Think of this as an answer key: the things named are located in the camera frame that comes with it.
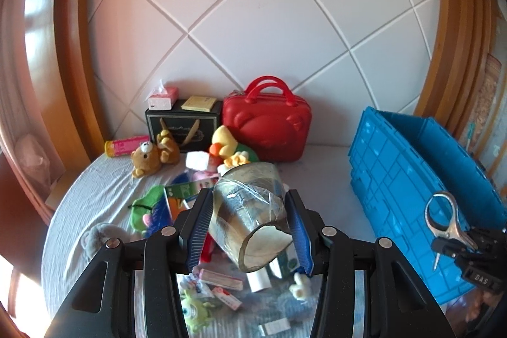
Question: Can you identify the grey plush toy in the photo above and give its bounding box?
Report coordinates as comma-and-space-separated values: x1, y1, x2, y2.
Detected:
81, 223, 131, 257

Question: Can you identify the small white yellow plush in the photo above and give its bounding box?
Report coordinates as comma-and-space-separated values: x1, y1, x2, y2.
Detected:
224, 152, 252, 168

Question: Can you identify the blue plastic crate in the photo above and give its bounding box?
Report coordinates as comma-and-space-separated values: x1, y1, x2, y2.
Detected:
349, 106, 502, 304

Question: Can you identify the pink curtain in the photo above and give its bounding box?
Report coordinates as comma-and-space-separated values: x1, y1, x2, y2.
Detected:
0, 0, 36, 172

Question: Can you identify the white plush hand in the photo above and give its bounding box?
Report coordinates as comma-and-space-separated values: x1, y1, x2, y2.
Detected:
289, 272, 311, 301

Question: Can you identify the green orange box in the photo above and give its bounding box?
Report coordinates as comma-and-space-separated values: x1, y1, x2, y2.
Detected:
164, 182, 199, 222

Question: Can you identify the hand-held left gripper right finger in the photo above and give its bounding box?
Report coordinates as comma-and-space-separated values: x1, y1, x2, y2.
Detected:
283, 189, 456, 338

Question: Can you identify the white tissue packet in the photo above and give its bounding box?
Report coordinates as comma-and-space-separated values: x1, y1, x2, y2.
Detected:
185, 151, 210, 170

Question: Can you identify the pink tissue box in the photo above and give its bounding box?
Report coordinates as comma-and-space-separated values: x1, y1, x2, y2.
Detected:
148, 79, 180, 111

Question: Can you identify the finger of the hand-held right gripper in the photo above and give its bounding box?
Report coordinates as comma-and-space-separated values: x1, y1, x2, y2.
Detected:
433, 237, 476, 259
469, 229, 507, 249

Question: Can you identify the white green box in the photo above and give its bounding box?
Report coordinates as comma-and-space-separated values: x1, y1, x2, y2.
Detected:
273, 249, 302, 279

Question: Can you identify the pink yellow tube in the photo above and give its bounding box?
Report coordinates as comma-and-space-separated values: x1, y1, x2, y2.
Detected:
104, 136, 151, 157

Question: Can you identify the red hard carry case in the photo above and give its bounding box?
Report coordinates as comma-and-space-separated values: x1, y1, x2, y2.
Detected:
221, 76, 311, 163

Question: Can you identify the green frog plush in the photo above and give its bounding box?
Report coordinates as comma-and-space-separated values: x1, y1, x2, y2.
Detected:
127, 185, 167, 238

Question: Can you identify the patterned wall hanging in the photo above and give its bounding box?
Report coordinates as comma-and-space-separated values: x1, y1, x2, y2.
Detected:
481, 53, 504, 149

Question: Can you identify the yellow green duck plush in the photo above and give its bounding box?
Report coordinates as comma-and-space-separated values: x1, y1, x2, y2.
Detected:
209, 125, 260, 166

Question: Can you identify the brown teddy bear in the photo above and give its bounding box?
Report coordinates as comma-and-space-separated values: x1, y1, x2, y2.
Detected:
131, 130, 181, 179

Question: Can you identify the white pink long box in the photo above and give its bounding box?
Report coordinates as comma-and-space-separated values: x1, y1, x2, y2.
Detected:
198, 269, 243, 290

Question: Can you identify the metal clip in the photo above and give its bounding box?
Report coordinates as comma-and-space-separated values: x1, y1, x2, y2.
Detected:
425, 191, 480, 271

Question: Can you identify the dark wooden nightstand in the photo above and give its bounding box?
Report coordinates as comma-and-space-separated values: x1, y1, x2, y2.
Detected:
0, 156, 52, 319

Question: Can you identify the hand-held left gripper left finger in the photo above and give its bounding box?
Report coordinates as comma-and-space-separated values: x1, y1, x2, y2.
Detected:
43, 189, 215, 338

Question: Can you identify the clear tape roll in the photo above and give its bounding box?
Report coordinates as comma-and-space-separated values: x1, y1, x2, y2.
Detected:
209, 163, 294, 273

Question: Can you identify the white paper roll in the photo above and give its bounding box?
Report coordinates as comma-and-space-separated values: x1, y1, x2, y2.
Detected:
247, 263, 272, 292

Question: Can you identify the white bed sheet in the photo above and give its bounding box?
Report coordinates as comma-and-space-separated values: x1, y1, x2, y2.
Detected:
42, 144, 448, 338

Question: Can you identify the white padded wooden headboard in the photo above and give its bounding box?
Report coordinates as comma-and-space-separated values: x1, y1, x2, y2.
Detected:
24, 0, 492, 160

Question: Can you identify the red white small box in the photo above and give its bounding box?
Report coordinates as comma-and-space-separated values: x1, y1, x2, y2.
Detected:
212, 286, 242, 311

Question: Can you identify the black gift box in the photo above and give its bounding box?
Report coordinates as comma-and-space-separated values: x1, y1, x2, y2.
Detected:
145, 98, 223, 153

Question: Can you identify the yellow notepad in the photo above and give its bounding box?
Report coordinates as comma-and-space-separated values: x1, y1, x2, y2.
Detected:
181, 96, 217, 112

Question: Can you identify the blue feather toy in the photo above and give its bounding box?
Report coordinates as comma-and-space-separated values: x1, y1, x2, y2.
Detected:
146, 199, 175, 239

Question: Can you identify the green monster plush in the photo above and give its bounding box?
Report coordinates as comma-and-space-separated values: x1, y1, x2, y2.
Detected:
180, 288, 216, 335

